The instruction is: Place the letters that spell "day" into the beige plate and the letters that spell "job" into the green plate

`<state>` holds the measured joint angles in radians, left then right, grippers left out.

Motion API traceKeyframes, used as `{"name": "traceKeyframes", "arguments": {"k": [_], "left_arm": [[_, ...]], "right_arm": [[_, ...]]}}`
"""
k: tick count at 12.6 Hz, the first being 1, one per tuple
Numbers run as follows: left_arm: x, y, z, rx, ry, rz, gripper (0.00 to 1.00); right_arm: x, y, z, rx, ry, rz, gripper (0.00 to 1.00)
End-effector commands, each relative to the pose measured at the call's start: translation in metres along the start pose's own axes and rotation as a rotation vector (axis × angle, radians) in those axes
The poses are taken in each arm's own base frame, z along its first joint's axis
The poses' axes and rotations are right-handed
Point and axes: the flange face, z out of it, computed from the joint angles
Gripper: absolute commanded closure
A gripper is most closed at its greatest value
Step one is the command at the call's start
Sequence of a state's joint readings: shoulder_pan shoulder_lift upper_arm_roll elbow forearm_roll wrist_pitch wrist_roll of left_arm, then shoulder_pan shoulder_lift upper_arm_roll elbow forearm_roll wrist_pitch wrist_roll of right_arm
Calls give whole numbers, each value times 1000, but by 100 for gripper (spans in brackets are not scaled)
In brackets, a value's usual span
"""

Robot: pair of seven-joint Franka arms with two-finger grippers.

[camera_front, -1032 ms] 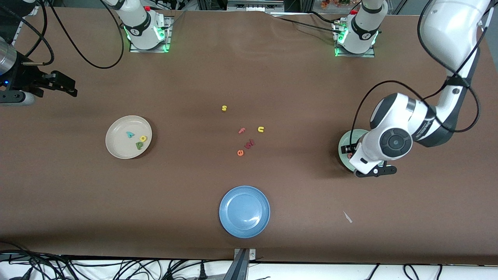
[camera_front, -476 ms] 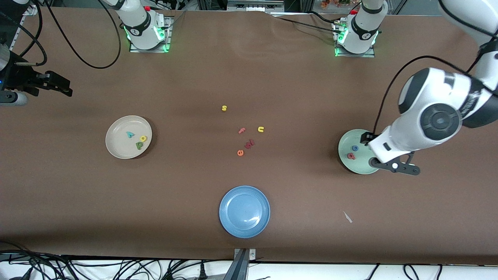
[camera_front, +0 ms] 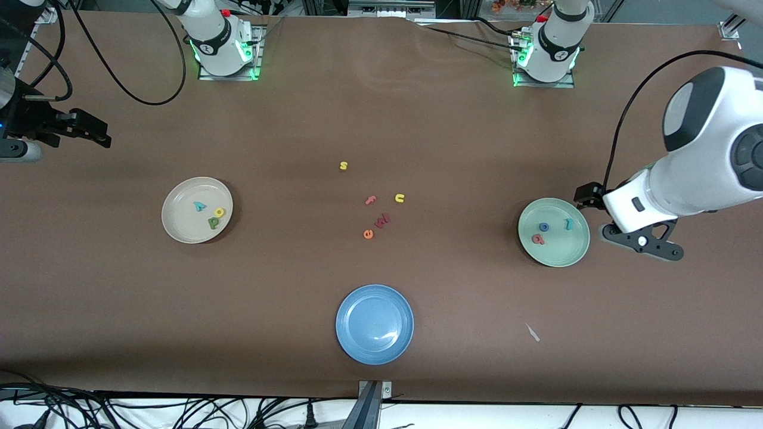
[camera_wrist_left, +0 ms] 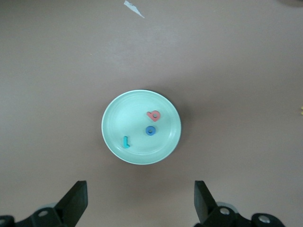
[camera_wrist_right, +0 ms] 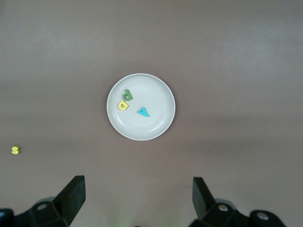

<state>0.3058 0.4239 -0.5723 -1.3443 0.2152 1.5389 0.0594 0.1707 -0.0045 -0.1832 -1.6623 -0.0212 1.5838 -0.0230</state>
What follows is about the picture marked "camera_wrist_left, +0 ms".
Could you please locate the white paper scrap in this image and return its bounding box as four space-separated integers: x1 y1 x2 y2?
124 0 145 19

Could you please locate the brown table cover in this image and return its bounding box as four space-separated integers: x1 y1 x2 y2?
0 0 303 227

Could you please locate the green plate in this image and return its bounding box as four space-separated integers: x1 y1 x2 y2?
101 89 182 166

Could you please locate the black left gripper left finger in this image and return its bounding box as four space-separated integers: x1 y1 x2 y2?
0 181 88 227

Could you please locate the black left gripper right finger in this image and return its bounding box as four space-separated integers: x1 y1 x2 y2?
193 181 287 227

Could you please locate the blue letter o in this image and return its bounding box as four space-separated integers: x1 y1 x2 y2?
144 125 157 136

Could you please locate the pink letter b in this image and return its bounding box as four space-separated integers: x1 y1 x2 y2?
146 110 162 122

